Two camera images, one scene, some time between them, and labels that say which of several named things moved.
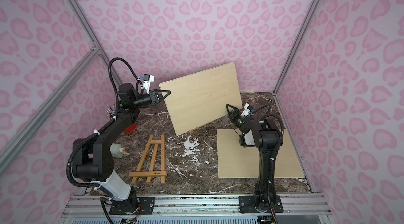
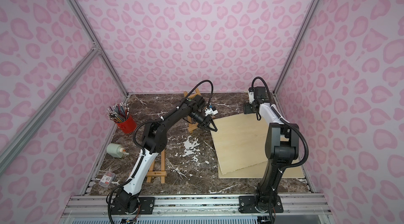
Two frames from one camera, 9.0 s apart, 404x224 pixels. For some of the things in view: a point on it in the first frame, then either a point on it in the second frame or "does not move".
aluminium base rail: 216,205 does not move
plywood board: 200,98 → 240,141
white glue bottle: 117,151 does not move
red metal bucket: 130,129 does not move
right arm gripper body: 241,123 → 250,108
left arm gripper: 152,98 → 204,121
